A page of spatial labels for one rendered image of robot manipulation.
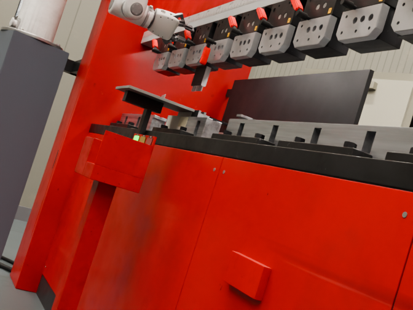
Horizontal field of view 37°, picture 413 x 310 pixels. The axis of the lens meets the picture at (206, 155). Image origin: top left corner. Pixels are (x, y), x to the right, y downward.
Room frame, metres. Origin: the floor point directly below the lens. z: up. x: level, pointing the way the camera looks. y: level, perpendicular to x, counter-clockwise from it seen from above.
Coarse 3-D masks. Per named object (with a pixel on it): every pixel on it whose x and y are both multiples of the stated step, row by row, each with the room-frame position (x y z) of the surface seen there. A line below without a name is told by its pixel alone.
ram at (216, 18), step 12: (156, 0) 3.06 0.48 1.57; (168, 0) 2.87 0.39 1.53; (180, 0) 2.70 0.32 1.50; (192, 0) 2.55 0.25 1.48; (204, 0) 2.42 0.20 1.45; (216, 0) 2.30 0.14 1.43; (228, 0) 2.19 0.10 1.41; (264, 0) 1.92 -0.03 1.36; (276, 0) 1.84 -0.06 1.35; (180, 12) 2.65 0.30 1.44; (192, 12) 2.51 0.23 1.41; (228, 12) 2.16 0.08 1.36; (240, 12) 2.06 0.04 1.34; (192, 24) 2.46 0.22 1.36; (204, 24) 2.34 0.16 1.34; (156, 36) 2.87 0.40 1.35
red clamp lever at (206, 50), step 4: (208, 40) 2.15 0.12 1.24; (212, 40) 2.15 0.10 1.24; (208, 44) 2.15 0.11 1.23; (212, 44) 2.16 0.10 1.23; (204, 48) 2.15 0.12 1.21; (208, 48) 2.15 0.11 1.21; (204, 52) 2.15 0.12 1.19; (208, 52) 2.15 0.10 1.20; (204, 56) 2.15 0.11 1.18; (200, 60) 2.15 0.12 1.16; (204, 60) 2.15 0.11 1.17; (204, 64) 2.16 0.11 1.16
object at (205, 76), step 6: (204, 66) 2.30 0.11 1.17; (198, 72) 2.34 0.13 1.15; (204, 72) 2.28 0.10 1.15; (198, 78) 2.32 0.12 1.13; (204, 78) 2.28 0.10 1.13; (192, 84) 2.35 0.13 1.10; (198, 84) 2.30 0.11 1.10; (204, 84) 2.28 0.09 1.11; (192, 90) 2.36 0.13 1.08; (198, 90) 2.31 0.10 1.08
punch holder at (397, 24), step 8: (400, 0) 1.30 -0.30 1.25; (408, 0) 1.27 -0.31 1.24; (400, 8) 1.29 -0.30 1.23; (408, 8) 1.27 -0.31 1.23; (400, 16) 1.28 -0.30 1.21; (408, 16) 1.26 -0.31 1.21; (392, 24) 1.30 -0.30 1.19; (400, 24) 1.27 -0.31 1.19; (408, 24) 1.25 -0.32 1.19; (400, 32) 1.28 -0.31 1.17; (408, 32) 1.26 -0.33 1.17; (408, 40) 1.31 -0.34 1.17
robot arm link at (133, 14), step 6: (132, 0) 2.17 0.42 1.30; (138, 0) 2.17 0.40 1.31; (144, 0) 2.18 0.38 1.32; (126, 6) 2.18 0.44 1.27; (132, 6) 2.17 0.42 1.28; (138, 6) 2.18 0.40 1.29; (144, 6) 2.19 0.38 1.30; (126, 12) 2.19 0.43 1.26; (132, 12) 2.18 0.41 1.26; (138, 12) 2.19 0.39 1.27; (144, 12) 2.21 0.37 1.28; (132, 18) 2.20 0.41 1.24; (138, 18) 2.21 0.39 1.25
